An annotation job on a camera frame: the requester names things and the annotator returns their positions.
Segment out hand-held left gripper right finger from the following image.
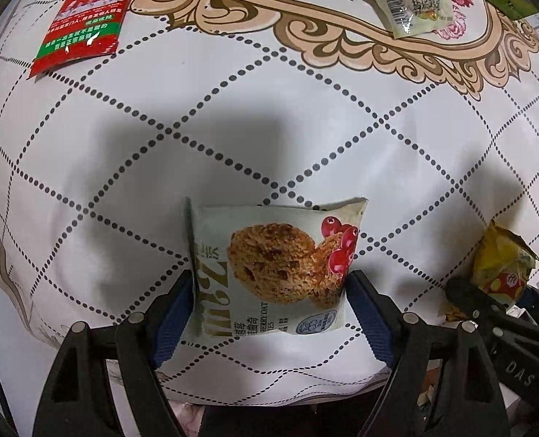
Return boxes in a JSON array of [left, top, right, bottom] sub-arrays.
[[350, 270, 510, 437]]

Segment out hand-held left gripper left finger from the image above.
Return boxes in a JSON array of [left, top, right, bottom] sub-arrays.
[[37, 271, 204, 437]]

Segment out white cookie snack packet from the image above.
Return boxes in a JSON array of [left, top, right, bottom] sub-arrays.
[[185, 197, 370, 340]]

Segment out white floral printed mat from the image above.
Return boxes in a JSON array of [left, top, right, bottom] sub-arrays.
[[0, 0, 539, 409]]

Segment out pale yellow snack packet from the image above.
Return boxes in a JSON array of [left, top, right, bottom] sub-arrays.
[[346, 0, 457, 40]]

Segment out red and green snack packet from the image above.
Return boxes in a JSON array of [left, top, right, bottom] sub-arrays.
[[27, 0, 146, 79]]

